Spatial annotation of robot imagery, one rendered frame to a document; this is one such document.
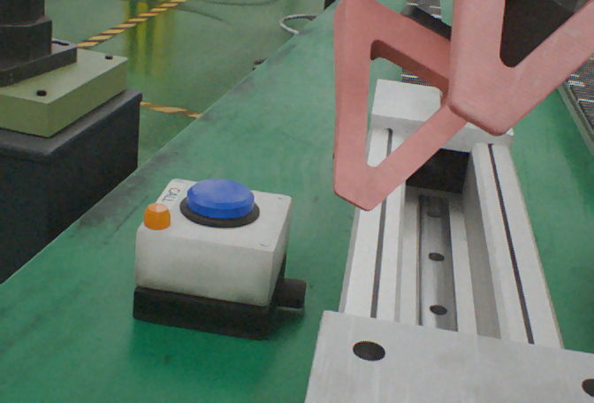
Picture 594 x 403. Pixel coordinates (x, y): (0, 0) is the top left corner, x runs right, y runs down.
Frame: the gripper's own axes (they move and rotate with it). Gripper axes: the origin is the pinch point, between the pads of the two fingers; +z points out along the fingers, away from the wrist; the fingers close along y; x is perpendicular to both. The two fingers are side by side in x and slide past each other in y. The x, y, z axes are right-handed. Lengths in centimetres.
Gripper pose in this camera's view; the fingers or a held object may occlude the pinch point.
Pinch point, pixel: (413, 145)
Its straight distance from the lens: 25.6
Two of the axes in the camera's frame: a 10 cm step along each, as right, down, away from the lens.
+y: 2.4, -2.2, -9.5
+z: -4.3, 8.5, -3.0
